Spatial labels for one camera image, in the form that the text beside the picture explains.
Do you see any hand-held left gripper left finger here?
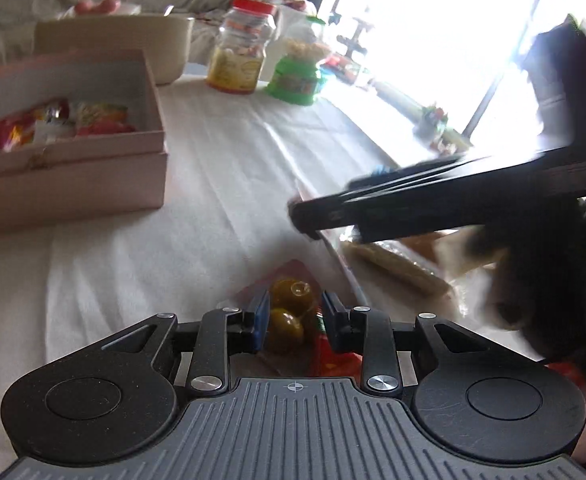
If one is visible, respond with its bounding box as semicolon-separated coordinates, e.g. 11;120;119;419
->
100;290;273;396

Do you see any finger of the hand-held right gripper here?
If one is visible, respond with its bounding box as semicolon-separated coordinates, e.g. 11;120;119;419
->
343;146;579;196
287;173;579;244

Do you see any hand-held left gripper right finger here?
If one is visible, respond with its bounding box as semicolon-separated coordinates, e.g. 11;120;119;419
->
320;291;494;396

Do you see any olive packet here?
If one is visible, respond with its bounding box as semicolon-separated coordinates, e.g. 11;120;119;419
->
218;259;365;379

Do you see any clear bread packet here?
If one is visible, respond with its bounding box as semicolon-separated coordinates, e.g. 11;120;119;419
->
298;190;509;322

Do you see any pink cardboard box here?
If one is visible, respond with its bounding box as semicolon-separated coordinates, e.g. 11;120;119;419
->
0;49;170;234

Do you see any green cartoon snack packet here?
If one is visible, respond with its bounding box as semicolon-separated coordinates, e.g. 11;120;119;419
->
75;101;136;137

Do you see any white wafer packet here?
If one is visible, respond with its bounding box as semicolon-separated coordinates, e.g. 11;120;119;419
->
33;107;78;144

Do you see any red snack packet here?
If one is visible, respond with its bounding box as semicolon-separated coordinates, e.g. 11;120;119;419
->
0;99;72;154

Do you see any white table cloth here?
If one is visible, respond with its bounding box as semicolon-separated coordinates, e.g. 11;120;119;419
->
0;72;474;467

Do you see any green candy dispenser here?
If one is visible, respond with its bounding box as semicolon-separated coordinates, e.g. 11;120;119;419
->
265;16;332;107

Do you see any plastic jar with red lid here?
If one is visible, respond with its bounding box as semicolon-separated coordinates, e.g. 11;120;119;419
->
206;0;278;96

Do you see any beige plastic container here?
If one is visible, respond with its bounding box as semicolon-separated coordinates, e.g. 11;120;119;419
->
34;14;196;86

